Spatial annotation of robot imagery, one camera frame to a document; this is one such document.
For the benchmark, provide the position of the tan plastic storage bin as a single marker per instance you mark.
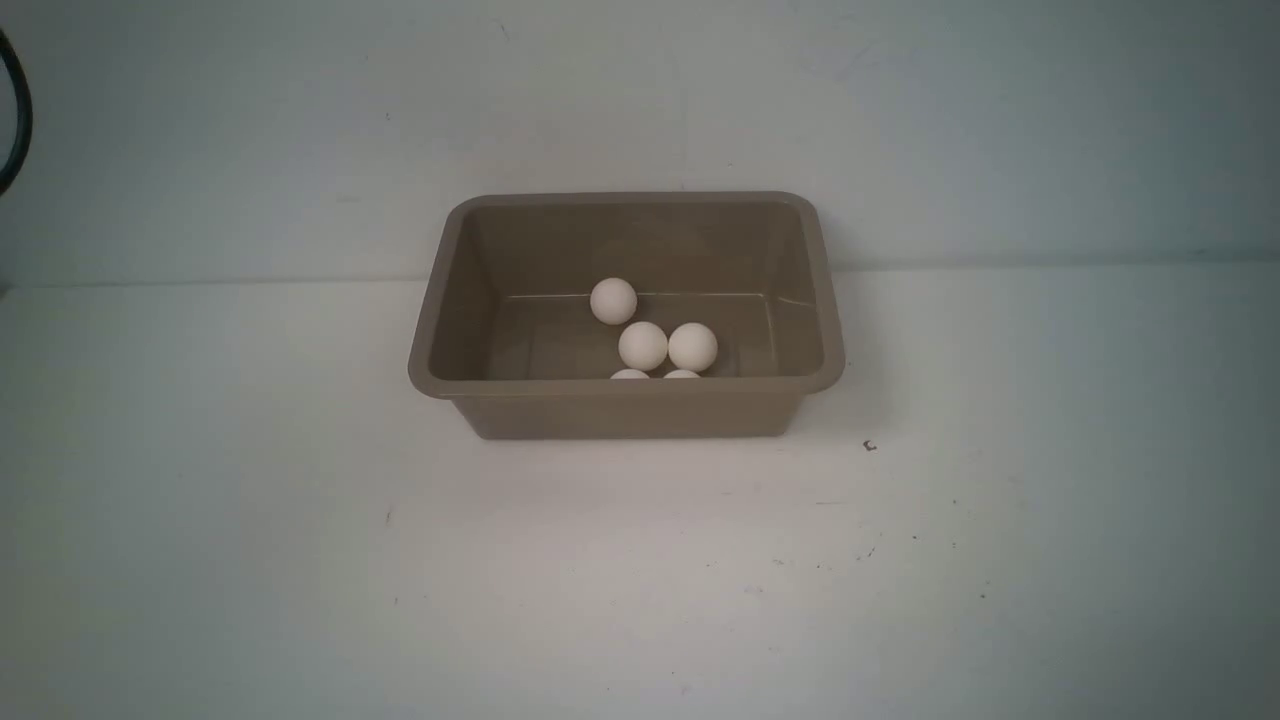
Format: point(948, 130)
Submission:
point(505, 331)

